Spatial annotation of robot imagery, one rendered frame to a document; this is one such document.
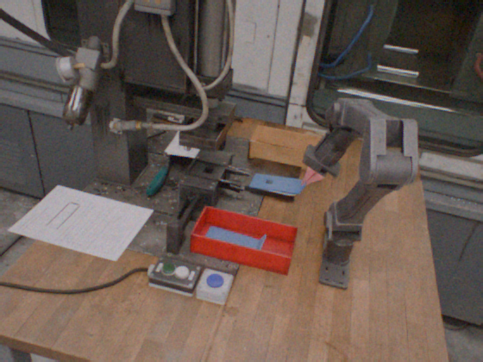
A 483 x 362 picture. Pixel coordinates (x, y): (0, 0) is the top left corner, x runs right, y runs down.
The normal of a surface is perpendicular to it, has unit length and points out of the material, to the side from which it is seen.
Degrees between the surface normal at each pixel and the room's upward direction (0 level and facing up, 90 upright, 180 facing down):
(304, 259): 0
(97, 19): 90
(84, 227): 1
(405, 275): 0
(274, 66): 90
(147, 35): 90
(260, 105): 90
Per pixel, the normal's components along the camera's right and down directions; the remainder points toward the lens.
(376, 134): 0.11, -0.09
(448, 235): -0.29, 0.53
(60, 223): 0.09, -0.82
